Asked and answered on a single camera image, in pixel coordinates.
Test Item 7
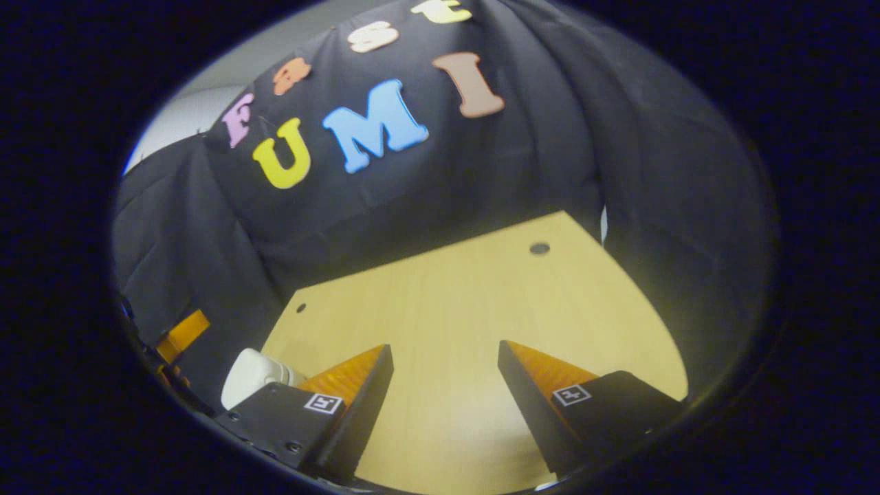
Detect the black backdrop cloth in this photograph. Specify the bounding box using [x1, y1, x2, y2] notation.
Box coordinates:
[112, 0, 781, 413]

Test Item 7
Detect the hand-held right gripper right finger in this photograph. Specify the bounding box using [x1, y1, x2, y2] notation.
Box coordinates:
[498, 340, 689, 479]

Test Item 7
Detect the white suitcase with grey lining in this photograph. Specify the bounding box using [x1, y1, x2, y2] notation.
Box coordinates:
[220, 348, 308, 412]

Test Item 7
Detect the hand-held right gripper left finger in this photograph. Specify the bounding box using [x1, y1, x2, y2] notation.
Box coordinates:
[215, 344, 395, 483]

